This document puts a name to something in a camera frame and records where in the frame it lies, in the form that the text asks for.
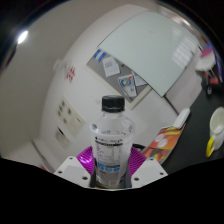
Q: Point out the flat white box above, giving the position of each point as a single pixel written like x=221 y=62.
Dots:
x=181 y=118

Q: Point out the red floor number sign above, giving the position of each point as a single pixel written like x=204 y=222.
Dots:
x=70 y=74

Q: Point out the colourful orange picture book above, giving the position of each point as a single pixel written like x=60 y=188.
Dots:
x=166 y=141

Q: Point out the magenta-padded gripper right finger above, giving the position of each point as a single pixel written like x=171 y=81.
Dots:
x=150 y=170

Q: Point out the small wall poster with photos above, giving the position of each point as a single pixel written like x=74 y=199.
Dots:
x=62 y=137

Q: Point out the ceiling light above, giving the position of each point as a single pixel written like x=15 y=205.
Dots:
x=22 y=36

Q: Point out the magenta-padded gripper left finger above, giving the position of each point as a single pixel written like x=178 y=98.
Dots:
x=71 y=168

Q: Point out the large wall poster with photos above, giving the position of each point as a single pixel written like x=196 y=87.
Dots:
x=70 y=116

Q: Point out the grey pin board with papers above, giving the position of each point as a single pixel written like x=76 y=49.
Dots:
x=113 y=71

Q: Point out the large glass whiteboard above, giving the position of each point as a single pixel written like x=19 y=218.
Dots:
x=150 y=46

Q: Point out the clear black-capped water bottle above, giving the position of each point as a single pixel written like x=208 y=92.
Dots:
x=111 y=140

